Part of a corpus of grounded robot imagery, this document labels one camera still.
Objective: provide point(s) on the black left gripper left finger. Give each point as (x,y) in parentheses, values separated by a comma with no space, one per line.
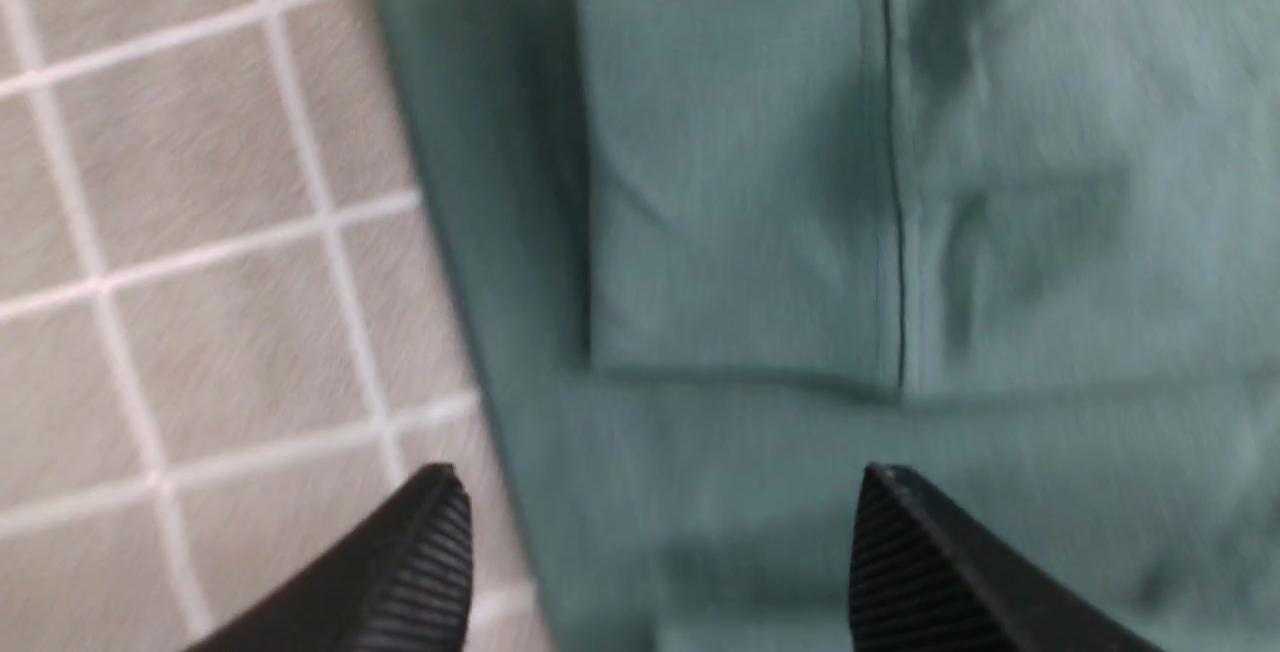
(402,580)

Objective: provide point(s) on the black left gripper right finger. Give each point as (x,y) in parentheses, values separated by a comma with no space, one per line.
(927,576)

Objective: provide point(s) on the green long-sleeve top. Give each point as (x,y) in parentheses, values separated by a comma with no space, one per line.
(713,257)

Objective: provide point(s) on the grey checked tablecloth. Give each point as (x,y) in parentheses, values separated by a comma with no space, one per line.
(226,338)

